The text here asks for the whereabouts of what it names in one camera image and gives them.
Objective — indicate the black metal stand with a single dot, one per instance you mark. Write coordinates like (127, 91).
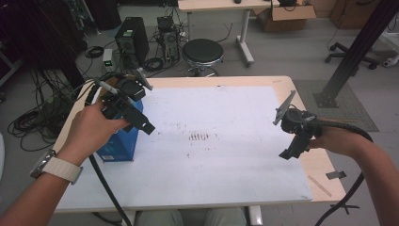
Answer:
(360, 47)

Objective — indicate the black computer tower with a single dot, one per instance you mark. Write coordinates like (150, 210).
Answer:
(131, 40)

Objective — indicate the light wooden desk white legs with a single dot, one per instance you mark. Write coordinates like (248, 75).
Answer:
(219, 4)

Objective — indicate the white table leg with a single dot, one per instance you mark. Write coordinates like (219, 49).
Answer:
(255, 217)

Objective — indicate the blue cardboard box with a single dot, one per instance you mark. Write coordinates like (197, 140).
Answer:
(120, 144)

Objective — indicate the person's left hand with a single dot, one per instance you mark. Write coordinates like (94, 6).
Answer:
(87, 132)

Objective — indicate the black tape piece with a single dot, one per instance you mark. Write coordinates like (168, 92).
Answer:
(335, 175)

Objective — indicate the white power supply unit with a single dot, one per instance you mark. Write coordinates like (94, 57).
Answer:
(108, 59)

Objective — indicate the open brown cardboard box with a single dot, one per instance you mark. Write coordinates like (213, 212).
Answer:
(282, 20)

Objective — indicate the black round stool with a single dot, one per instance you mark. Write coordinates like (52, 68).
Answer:
(203, 51)

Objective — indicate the closed brown cardboard box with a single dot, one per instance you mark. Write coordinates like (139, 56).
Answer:
(354, 14)

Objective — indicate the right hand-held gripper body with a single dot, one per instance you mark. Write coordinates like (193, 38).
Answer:
(298, 122)

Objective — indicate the white table mat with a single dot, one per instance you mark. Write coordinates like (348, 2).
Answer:
(213, 175)

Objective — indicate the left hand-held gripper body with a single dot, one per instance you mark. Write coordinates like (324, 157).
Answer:
(128, 89)

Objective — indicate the beige tape strip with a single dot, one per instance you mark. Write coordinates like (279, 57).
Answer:
(318, 185)

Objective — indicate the dark grey floor mat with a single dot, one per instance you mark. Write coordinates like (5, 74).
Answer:
(351, 106)

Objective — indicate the open grey computer case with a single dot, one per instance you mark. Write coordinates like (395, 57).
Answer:
(169, 40)

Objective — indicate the black tape cross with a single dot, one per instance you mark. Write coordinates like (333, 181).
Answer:
(346, 207)

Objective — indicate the black office chair base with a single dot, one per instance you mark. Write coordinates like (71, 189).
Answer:
(348, 53)

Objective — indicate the person's right hand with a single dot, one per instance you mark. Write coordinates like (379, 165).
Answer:
(335, 139)

